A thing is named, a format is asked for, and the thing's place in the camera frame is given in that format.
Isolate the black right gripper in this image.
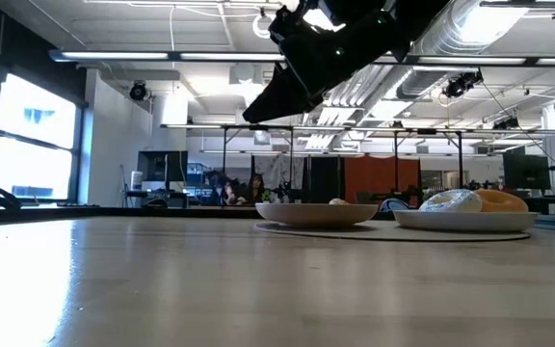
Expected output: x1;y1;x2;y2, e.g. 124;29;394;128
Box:
242;13;411;124

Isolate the white glazed donut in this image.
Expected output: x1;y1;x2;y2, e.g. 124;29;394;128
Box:
418;188;484;214

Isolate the orange glazed donut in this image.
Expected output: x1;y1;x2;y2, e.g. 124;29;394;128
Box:
473;188;530;214

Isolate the person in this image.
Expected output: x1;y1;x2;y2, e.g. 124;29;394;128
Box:
244;173;268;205
212;171;246;207

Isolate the beige bowl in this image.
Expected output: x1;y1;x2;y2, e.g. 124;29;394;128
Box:
254;201;380;228

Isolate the orange partition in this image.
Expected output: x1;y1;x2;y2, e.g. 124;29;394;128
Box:
344;155;422;204

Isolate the black computer monitor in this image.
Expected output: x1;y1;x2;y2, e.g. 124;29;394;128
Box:
502;153;552;191
137;149;190;184

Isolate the blue and white object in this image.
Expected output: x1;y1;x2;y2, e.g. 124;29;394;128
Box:
379;198;411;213

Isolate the round beige placemat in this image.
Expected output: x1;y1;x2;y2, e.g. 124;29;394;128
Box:
252;220;532;243

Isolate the white plate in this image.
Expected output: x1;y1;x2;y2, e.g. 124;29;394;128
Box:
392;208;540;233

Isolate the large window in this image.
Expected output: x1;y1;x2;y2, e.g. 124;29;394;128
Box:
0;71;84;203

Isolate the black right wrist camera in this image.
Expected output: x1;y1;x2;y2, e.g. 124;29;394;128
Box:
267;3;310;43

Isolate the white coiled cable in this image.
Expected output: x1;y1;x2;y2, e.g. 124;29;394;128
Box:
251;13;278;40

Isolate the black ceiling camera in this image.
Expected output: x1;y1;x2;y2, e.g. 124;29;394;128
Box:
128;80;149;102

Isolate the black overhead camera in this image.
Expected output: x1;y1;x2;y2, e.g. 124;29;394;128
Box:
442;69;485;100

